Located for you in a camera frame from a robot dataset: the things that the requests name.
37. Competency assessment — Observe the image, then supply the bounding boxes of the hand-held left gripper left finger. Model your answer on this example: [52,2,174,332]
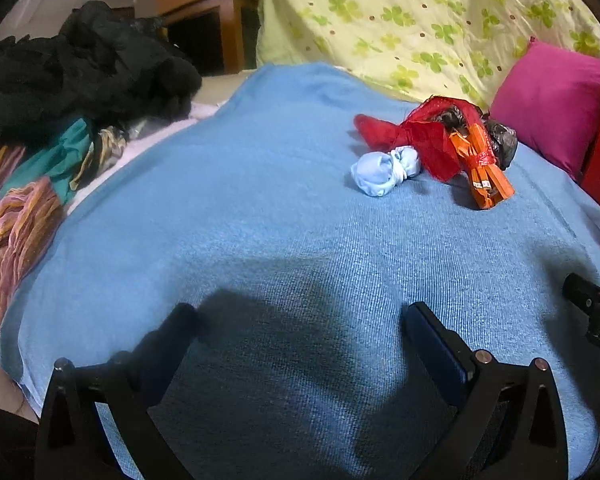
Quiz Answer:
[34,302,199,480]

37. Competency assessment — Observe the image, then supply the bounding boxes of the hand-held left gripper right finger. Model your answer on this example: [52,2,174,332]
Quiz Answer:
[404,302,570,480]

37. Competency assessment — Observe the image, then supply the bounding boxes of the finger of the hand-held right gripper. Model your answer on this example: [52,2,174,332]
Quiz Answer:
[562,272,600,346]

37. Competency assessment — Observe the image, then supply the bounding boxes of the orange snack wrapper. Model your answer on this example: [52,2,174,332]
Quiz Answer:
[447,120,516,211]

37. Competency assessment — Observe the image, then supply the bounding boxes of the dark plastic bag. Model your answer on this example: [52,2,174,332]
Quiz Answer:
[432,110,519,170]

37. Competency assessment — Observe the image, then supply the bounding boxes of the light blue knotted bundle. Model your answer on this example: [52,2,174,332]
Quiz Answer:
[350,145,423,198]

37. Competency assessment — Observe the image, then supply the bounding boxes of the red mesh bag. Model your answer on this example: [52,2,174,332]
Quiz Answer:
[354,96,486,182]

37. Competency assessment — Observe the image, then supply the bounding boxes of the blue blanket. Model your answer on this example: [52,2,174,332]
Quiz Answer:
[0,62,600,480]

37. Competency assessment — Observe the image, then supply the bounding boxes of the pink striped cloth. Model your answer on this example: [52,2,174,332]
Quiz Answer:
[0,127,128,341]

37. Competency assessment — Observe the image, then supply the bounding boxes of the white bed sheet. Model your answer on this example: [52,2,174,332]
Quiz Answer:
[70,102,231,211]

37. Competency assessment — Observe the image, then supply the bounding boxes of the pink pillow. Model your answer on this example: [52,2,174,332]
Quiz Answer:
[489,41,600,181]

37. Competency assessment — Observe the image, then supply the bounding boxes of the teal cloth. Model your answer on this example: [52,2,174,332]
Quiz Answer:
[0,117,98,206]

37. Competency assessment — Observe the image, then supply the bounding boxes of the black clothes pile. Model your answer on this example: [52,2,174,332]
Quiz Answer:
[0,1,203,133]

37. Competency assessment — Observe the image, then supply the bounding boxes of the green floral quilt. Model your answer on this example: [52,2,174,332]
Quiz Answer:
[250,0,600,111]

